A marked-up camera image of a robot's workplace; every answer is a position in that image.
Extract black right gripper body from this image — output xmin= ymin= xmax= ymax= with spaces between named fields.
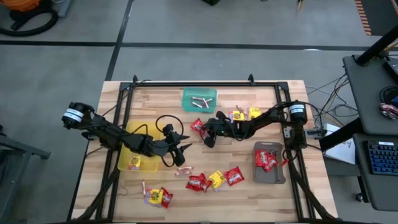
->
xmin=203 ymin=110 xmax=234 ymax=149

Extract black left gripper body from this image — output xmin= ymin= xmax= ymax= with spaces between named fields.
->
xmin=154 ymin=123 xmax=187 ymax=167

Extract red Skittles packet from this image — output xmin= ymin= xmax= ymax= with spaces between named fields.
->
xmin=160 ymin=187 xmax=174 ymax=208
xmin=254 ymin=149 xmax=270 ymax=168
xmin=198 ymin=173 xmax=213 ymax=191
xmin=190 ymin=118 xmax=207 ymax=141
xmin=185 ymin=175 xmax=203 ymax=192
xmin=263 ymin=152 xmax=280 ymax=172
xmin=223 ymin=166 xmax=246 ymax=187

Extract yellow candy packet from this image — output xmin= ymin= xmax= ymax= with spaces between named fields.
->
xmin=229 ymin=110 xmax=246 ymax=122
xmin=128 ymin=155 xmax=142 ymax=171
xmin=248 ymin=107 xmax=262 ymax=121
xmin=144 ymin=187 xmax=164 ymax=206
xmin=207 ymin=169 xmax=226 ymax=190

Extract teal translucent plastic bin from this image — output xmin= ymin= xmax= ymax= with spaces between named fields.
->
xmin=181 ymin=86 xmax=218 ymax=113

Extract yellow translucent plastic bin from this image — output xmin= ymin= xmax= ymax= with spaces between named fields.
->
xmin=117 ymin=119 xmax=162 ymax=173

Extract grey translucent plastic bin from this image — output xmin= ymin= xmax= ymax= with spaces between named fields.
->
xmin=252 ymin=141 xmax=287 ymax=185

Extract small black electronics box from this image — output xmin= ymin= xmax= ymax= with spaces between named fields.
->
xmin=306 ymin=128 xmax=328 ymax=138

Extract black desk support bar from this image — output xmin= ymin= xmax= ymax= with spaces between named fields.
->
xmin=318 ymin=117 xmax=358 ymax=152

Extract white paper sheet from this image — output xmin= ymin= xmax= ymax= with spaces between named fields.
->
xmin=323 ymin=123 xmax=356 ymax=166

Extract grey metal stand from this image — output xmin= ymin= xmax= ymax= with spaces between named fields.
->
xmin=0 ymin=124 xmax=51 ymax=224

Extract grey desk top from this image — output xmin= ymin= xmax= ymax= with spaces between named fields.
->
xmin=343 ymin=54 xmax=398 ymax=136
xmin=353 ymin=133 xmax=398 ymax=212

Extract black backlit keyboard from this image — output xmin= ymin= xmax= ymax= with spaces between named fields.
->
xmin=368 ymin=140 xmax=398 ymax=176

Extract pink bundled item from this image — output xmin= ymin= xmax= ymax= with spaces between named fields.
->
xmin=378 ymin=103 xmax=398 ymax=120

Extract black slanted beam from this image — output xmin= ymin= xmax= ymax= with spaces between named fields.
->
xmin=355 ymin=24 xmax=398 ymax=67

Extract black desk device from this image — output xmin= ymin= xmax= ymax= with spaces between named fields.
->
xmin=382 ymin=57 xmax=398 ymax=84

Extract dark mat orange striped edge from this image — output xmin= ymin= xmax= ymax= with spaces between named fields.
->
xmin=354 ymin=0 xmax=398 ymax=37

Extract orange vacuum cleaner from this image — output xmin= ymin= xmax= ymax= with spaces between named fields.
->
xmin=0 ymin=0 xmax=41 ymax=30

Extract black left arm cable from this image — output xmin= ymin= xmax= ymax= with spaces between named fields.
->
xmin=101 ymin=92 xmax=185 ymax=167

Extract black metal rig frame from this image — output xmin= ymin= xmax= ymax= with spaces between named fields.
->
xmin=67 ymin=73 xmax=341 ymax=224

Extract tangled black floor cables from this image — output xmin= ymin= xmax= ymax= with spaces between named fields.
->
xmin=306 ymin=73 xmax=360 ymax=128

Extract black coiled cable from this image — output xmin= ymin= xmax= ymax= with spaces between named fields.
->
xmin=379 ymin=86 xmax=398 ymax=106

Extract black vacuum hose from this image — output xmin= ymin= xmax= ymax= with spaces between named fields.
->
xmin=0 ymin=9 xmax=60 ymax=37

